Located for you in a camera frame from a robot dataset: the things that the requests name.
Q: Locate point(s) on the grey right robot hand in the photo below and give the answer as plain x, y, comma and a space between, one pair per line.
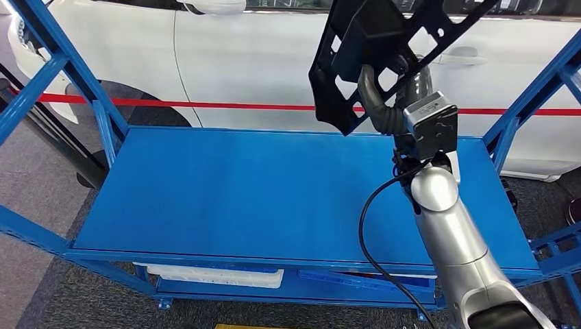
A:
365, 86

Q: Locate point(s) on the black plastic plate frame part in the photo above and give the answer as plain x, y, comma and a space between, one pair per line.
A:
376, 27

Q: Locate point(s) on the large blue metal shelf rack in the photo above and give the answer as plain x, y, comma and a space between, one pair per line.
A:
204, 195

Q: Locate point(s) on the red barrier belt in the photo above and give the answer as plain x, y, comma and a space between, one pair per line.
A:
249, 107

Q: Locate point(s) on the white car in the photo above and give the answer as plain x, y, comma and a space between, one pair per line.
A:
249, 59

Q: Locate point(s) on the round black stanchion base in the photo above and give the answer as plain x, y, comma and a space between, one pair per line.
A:
575, 211

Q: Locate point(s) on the white plastic crate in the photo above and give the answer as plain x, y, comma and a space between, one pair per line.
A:
204, 278

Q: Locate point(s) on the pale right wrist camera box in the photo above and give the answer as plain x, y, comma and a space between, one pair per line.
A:
431, 125

